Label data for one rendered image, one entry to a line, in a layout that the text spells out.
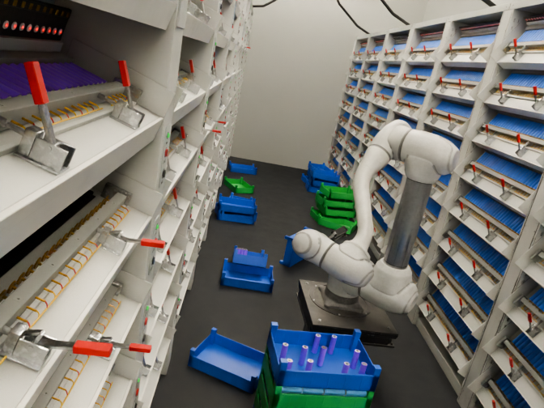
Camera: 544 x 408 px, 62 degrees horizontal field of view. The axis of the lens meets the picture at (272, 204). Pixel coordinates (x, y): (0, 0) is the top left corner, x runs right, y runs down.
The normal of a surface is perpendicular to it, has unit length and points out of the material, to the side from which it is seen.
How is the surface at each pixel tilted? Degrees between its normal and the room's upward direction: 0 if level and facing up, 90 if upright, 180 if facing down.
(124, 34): 90
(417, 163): 99
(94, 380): 18
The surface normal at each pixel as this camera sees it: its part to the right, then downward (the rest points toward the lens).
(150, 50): 0.03, 0.30
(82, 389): 0.48, -0.84
